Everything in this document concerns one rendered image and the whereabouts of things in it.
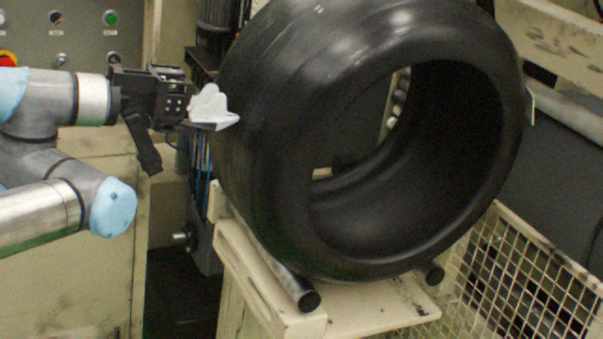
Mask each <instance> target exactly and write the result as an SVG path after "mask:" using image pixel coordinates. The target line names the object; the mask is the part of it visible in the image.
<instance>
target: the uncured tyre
mask: <svg viewBox="0 0 603 339"><path fill-rule="evenodd" d="M319 3H322V4H324V5H325V6H327V7H329V9H327V10H326V11H324V12H323V13H321V14H320V15H318V16H316V15H314V14H313V13H311V12H310V11H308V10H310V9H311V8H313V7H315V6H316V5H318V4H319ZM408 66H410V81H409V87H408V91H407V95H406V98H405V101H404V107H403V109H402V111H401V113H400V115H399V118H398V120H397V122H396V123H395V125H394V127H393V128H392V130H391V131H390V133H389V134H388V135H387V137H386V138H385V139H384V140H383V142H382V143H381V144H380V145H379V146H378V147H377V148H376V149H375V150H373V151H372V152H371V153H370V154H369V155H367V156H366V157H365V158H364V159H362V160H361V161H359V162H358V163H356V164H355V165H353V166H352V167H350V168H348V169H345V170H343V171H341V172H340V173H337V174H336V175H333V176H330V177H326V178H322V179H316V180H312V177H313V173H314V169H315V166H316V163H317V160H318V156H319V154H320V151H321V150H322V148H323V146H324V144H325V142H326V140H327V138H328V136H329V135H330V134H331V132H332V131H333V129H334V127H335V126H336V124H337V123H338V122H339V120H340V119H341V116H342V115H343V114H344V113H345V111H346V110H347V109H348V108H349V107H350V106H351V105H352V104H353V103H354V102H355V101H356V100H357V99H358V98H359V97H360V96H361V95H362V94H363V93H364V92H365V91H367V90H368V89H369V88H371V87H373V86H375V85H376V84H377V83H379V82H380V81H382V80H383V79H385V78H386V77H387V76H389V75H391V74H393V73H396V72H398V71H400V70H402V69H404V68H406V67H408ZM214 85H216V86H217V87H218V89H219V92H222V93H223V94H224V95H225V96H226V111H228V112H231V113H234V114H237V115H238V116H239V121H237V122H235V123H233V124H231V125H229V126H227V127H225V128H223V129H220V130H219V131H216V132H215V133H210V134H207V138H208V146H209V152H210V156H211V161H212V165H213V168H214V171H215V173H216V178H217V181H218V183H219V185H220V187H221V189H222V191H223V192H224V194H225V195H226V197H227V198H228V200H229V201H230V203H231V204H232V205H233V206H234V207H235V209H236V211H237V212H238V213H239V214H240V215H241V217H242V218H243V220H244V221H245V223H246V224H247V225H248V227H249V228H250V230H251V231H252V233H253V234H254V236H255V237H256V239H257V240H258V242H259V243H260V244H261V246H262V247H263V248H264V249H265V250H266V252H267V253H268V254H269V255H270V256H271V257H273V258H274V259H275V260H276V261H278V262H279V264H281V265H282V266H284V267H286V268H288V269H289V270H291V271H292V272H294V273H296V274H297V275H301V276H303V277H305V278H307V279H310V280H313V281H317V282H321V283H330V284H357V283H368V282H374V281H379V280H384V279H388V278H392V277H395V276H398V275H403V274H405V273H407V272H409V271H412V270H414V269H416V268H418V267H420V266H423V265H425V264H427V263H428V262H429V261H431V260H432V259H434V258H435V257H437V256H438V255H440V254H441V253H443V252H444V251H446V250H447V249H449V248H450V247H451V246H452V245H454V244H455V243H456V242H457V241H458V240H459V239H461V238H462V237H463V236H464V235H465V234H466V233H467V231H468V230H469V229H470V228H471V227H472V226H473V225H474V224H475V223H476V222H477V221H478V219H479V218H480V217H481V216H482V214H483V213H485V212H486V210H487V209H488V208H489V206H490V205H491V204H492V202H493V201H494V199H495V198H496V196H497V194H498V193H499V191H500V189H501V188H502V187H503V185H504V183H505V181H506V179H507V177H508V175H509V173H510V171H511V169H512V167H513V163H514V160H515V159H516V156H517V153H518V150H519V147H520V143H521V139H522V135H523V130H524V122H525V107H526V85H525V77H524V72H523V68H522V64H521V61H520V58H519V55H518V53H517V51H516V49H515V47H514V45H513V42H512V41H511V39H510V38H509V36H508V35H507V33H506V32H505V31H504V30H503V28H502V27H501V26H500V25H499V24H498V23H497V22H496V21H495V20H494V19H493V18H492V17H491V16H490V15H489V14H488V13H487V12H486V11H484V10H483V9H482V8H480V7H479V6H477V5H475V4H474V3H472V2H470V1H469V0H270V1H269V2H268V3H267V4H265V5H264V6H263V7H262V8H261V9H260V10H259V11H258V12H257V13H256V14H255V15H254V16H253V17H252V18H251V19H250V20H249V22H248V23H247V24H245V25H244V27H243V28H242V29H241V30H240V32H239V33H238V35H237V36H236V38H235V39H234V41H233V42H232V44H231V46H230V47H229V49H228V51H227V52H226V54H225V56H224V58H223V60H222V62H221V64H220V67H219V69H218V72H217V74H216V80H215V83H214Z"/></svg>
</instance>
